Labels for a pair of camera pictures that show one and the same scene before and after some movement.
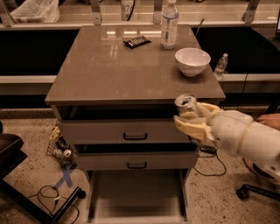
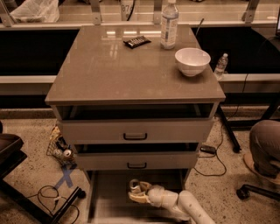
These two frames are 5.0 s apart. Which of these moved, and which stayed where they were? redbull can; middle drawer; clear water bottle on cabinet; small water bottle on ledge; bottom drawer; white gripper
Moved: white gripper; redbull can
Stayed: bottom drawer; small water bottle on ledge; middle drawer; clear water bottle on cabinet
